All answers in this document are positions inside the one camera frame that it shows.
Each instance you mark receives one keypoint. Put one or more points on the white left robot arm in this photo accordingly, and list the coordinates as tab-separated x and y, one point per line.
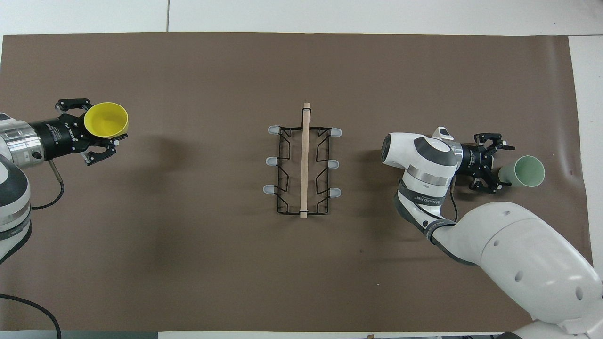
12	188

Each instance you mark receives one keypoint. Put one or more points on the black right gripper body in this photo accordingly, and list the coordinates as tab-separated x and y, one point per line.
473	160

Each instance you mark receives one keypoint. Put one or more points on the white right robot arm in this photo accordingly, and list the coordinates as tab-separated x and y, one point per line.
518	249

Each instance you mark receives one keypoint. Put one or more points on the pale green plastic cup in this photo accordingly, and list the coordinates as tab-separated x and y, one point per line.
527	172

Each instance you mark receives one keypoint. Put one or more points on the yellow plastic cup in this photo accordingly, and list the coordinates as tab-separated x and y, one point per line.
106	120

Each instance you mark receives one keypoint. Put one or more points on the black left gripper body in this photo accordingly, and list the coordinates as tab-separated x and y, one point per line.
56	134

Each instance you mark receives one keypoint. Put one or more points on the brown table mat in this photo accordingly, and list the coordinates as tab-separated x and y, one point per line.
188	263

